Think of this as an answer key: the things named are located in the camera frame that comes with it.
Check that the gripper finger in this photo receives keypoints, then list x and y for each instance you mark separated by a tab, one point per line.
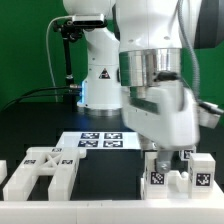
163	161

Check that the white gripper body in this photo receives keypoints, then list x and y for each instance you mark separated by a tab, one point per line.
167	116

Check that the white chair seat part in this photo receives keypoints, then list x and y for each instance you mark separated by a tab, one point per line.
177	185

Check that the white chair back frame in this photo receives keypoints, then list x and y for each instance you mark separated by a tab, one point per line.
61	163

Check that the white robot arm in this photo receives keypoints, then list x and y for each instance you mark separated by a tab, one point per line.
134	65

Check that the white small cube right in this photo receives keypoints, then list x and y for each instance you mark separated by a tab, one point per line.
185	154

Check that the white obstacle fence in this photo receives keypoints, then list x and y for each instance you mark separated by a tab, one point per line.
37	209

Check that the white block at left edge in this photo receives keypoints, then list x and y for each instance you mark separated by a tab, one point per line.
3	170

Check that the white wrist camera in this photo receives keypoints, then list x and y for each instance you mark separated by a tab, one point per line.
208	115

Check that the white marker base plate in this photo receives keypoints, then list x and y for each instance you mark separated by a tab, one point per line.
100	140

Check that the background camera on stand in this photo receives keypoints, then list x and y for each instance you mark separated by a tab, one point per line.
89	21

